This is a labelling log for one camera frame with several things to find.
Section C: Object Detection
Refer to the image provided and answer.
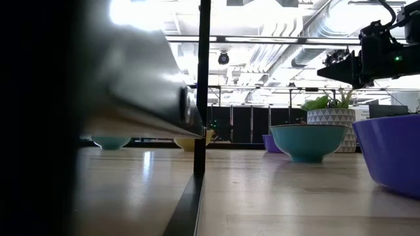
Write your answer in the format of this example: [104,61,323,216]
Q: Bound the black camera mount panel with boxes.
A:
[0,0,83,236]

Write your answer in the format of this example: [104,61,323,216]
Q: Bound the succulent in white patterned pot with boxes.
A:
[300,88,358,154]

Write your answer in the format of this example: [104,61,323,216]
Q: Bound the black aluminium table frame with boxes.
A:
[80,139,362,154]

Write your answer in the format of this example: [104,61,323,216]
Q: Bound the black divider post with base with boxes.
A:
[163,0,213,236]

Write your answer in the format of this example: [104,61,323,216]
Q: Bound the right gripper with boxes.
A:
[316,42,408,89]

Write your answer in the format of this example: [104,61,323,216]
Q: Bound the yellow patterned mini bowl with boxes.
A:
[173,129,216,153]

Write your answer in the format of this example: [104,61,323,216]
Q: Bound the black room divider panels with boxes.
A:
[206,105,308,144]

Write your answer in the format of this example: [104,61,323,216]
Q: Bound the grey metal camera mount bracket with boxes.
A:
[74,0,207,140]

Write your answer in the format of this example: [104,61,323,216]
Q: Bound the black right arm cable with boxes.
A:
[376,0,398,28]

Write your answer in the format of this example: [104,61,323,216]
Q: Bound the black computer monitor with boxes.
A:
[368,104,410,119]

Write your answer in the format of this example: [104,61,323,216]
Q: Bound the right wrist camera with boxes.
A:
[359,19,393,45]

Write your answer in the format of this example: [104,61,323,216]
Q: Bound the black overhead frame beam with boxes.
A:
[165,34,362,46]

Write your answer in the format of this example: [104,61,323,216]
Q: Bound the teal patterned mini bowl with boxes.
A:
[268,123,349,164]
[91,136,132,151]

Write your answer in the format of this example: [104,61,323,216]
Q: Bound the silver ceiling ventilation duct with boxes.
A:
[290,0,362,69]

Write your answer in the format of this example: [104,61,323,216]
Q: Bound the black ceiling lamp cluster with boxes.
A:
[323,48,351,67]

